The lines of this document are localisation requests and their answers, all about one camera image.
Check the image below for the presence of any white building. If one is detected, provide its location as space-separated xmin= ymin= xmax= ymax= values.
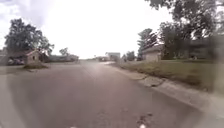
xmin=104 ymin=51 xmax=122 ymax=62

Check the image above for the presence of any small tan house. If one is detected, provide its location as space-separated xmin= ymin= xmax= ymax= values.
xmin=6 ymin=48 xmax=43 ymax=66

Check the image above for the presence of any large dark tree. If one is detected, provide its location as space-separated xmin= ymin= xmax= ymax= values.
xmin=3 ymin=17 xmax=55 ymax=63

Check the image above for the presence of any small tree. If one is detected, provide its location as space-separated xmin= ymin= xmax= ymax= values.
xmin=58 ymin=46 xmax=70 ymax=57

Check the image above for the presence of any low bush mound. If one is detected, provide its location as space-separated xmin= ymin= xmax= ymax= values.
xmin=22 ymin=62 xmax=50 ymax=71

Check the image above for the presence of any group of large trees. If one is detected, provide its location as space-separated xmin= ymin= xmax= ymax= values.
xmin=144 ymin=0 xmax=224 ymax=61

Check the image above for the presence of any tall tree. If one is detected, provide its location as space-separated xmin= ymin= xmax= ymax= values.
xmin=136 ymin=27 xmax=160 ymax=61

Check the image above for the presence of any pale concrete kerb strip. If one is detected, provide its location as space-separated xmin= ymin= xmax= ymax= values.
xmin=105 ymin=61 xmax=224 ymax=118

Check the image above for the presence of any vehicle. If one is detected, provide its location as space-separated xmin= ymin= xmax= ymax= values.
xmin=6 ymin=57 xmax=25 ymax=66

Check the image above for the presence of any grey asphalt road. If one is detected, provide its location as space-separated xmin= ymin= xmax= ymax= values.
xmin=0 ymin=60 xmax=224 ymax=128

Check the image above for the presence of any low building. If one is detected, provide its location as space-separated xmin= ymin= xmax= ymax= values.
xmin=49 ymin=53 xmax=80 ymax=64

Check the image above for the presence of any grass verge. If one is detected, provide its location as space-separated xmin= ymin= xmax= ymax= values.
xmin=0 ymin=64 xmax=34 ymax=76

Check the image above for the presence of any green grass lawn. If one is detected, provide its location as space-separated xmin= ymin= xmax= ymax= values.
xmin=114 ymin=59 xmax=224 ymax=92

